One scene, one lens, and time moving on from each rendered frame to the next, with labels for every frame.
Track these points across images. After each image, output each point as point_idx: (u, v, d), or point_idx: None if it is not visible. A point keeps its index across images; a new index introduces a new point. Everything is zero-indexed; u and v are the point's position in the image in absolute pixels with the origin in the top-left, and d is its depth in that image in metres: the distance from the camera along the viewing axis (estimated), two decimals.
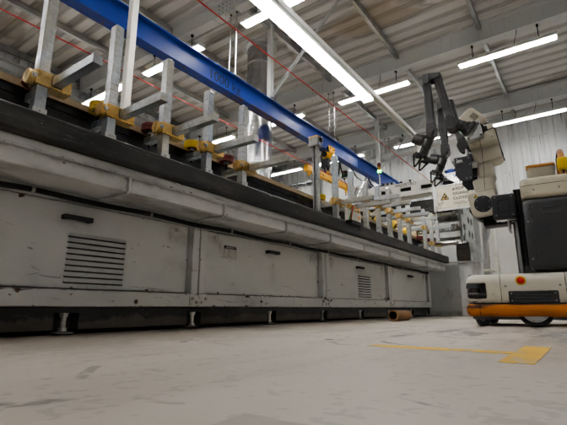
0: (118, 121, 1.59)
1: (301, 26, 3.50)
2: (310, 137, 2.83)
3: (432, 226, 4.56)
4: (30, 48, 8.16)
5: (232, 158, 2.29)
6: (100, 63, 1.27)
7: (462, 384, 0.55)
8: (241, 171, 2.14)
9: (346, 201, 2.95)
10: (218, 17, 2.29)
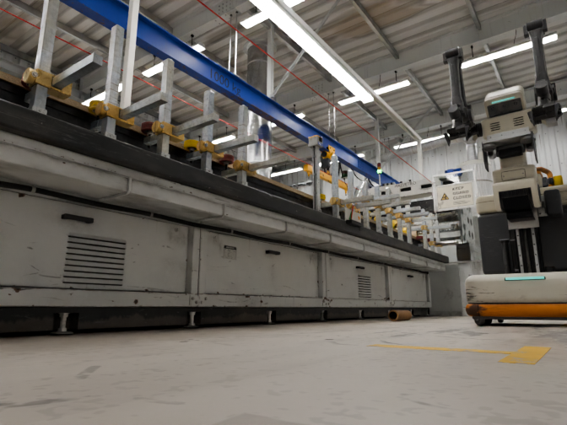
0: (118, 121, 1.59)
1: (301, 26, 3.50)
2: (310, 137, 2.83)
3: (432, 226, 4.56)
4: (30, 48, 8.16)
5: (232, 158, 2.29)
6: (100, 63, 1.27)
7: (462, 384, 0.55)
8: (241, 171, 2.14)
9: (346, 201, 2.95)
10: (218, 17, 2.29)
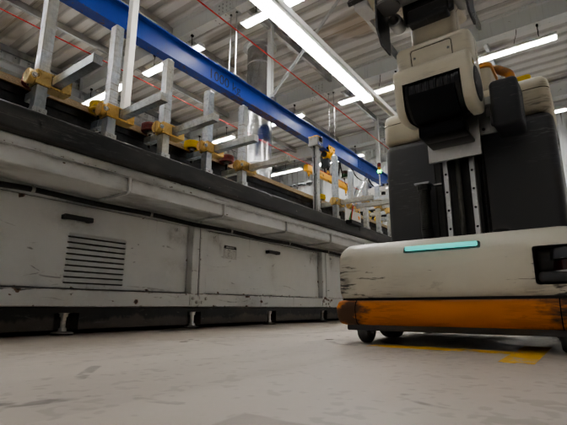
0: (118, 121, 1.59)
1: (301, 26, 3.50)
2: (310, 137, 2.83)
3: None
4: (30, 48, 8.16)
5: (232, 158, 2.29)
6: (100, 63, 1.27)
7: (462, 384, 0.55)
8: (241, 171, 2.14)
9: (346, 201, 2.95)
10: (218, 17, 2.29)
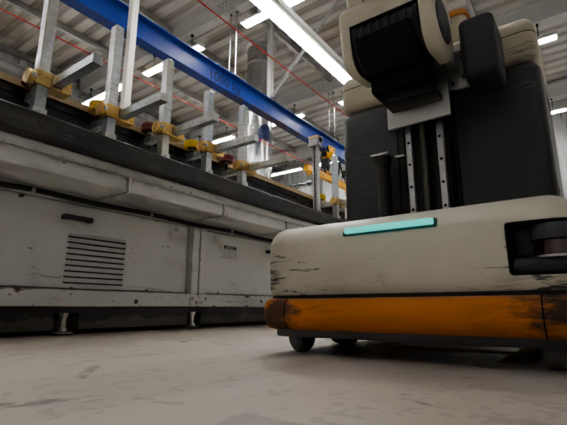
0: (118, 121, 1.59)
1: (301, 26, 3.50)
2: (310, 137, 2.83)
3: None
4: (30, 48, 8.16)
5: (232, 158, 2.29)
6: (100, 63, 1.27)
7: (462, 384, 0.55)
8: (241, 171, 2.14)
9: (346, 201, 2.95)
10: (218, 17, 2.29)
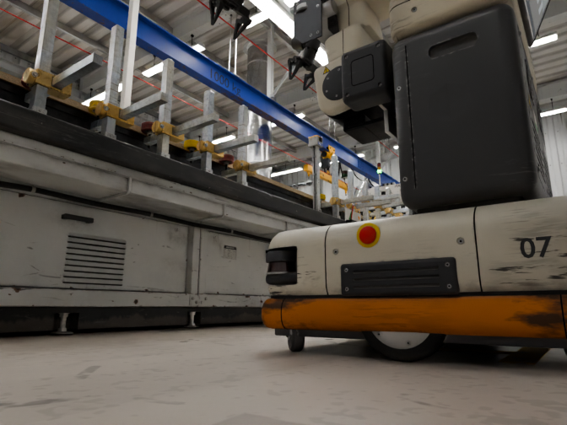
0: (118, 121, 1.59)
1: None
2: (310, 137, 2.83)
3: None
4: (30, 48, 8.16)
5: (232, 158, 2.29)
6: (100, 63, 1.27)
7: (462, 384, 0.55)
8: (241, 171, 2.14)
9: (346, 201, 2.95)
10: (218, 17, 2.29)
